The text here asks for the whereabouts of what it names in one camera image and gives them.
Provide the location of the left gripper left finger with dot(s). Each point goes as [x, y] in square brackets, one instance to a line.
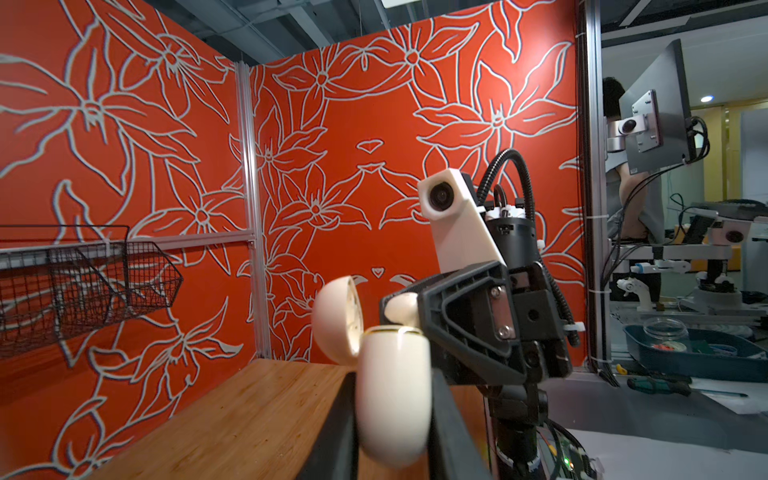
[335, 452]

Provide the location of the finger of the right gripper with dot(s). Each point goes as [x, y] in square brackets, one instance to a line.
[383, 320]
[456, 313]

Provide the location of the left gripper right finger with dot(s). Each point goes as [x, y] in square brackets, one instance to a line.
[452, 453]

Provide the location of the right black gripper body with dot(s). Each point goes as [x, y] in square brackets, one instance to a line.
[526, 316]

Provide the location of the white earbud charging case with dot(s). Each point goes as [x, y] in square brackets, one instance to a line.
[393, 393]

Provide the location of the white wireless earbud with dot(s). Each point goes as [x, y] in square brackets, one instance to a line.
[402, 309]

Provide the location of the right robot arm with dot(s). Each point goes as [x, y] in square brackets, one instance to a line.
[517, 412]

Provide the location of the grey monitor on arm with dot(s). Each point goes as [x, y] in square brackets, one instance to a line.
[654, 128]

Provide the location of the small green circuit board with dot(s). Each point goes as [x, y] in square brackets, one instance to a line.
[571, 463]

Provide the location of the clear glass jar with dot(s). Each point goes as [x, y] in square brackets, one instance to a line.
[667, 334]

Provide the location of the person in background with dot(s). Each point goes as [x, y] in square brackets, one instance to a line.
[643, 220]

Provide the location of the teal plastic tray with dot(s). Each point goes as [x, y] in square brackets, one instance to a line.
[703, 354]

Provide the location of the green handled screwdriver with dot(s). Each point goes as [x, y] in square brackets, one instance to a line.
[654, 386]

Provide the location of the black wire wall basket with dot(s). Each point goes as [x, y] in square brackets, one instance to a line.
[60, 281]

